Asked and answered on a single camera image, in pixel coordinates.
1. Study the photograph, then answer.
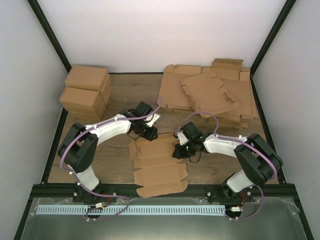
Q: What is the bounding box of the black aluminium frame rail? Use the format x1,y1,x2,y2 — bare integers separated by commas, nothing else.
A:
29,183,297,201

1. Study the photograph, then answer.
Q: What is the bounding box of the cardboard box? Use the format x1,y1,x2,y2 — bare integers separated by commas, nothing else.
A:
65,65,111,95
59,86,112,115
64,103,106,121
128,133,188,187

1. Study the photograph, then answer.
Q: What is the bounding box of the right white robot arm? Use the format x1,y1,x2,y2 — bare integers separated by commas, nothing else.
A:
172,122,283,202

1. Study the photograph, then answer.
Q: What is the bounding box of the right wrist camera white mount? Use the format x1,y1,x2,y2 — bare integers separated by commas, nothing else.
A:
176,131,189,146

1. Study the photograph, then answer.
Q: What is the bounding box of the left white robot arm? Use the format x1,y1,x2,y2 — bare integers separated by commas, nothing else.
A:
57,101,161,202

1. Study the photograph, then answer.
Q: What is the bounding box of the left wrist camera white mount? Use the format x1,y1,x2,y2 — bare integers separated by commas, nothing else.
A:
144,113,161,127

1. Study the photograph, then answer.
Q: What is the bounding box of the light blue slotted cable duct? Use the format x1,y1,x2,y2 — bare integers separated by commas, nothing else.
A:
35,204,226,216

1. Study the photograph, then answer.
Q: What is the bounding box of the stack of flat cardboard blanks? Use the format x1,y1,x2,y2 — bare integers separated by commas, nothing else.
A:
157,58,259,129

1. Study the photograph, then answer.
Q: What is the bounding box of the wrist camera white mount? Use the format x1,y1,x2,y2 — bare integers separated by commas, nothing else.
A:
144,113,161,127
176,131,189,146

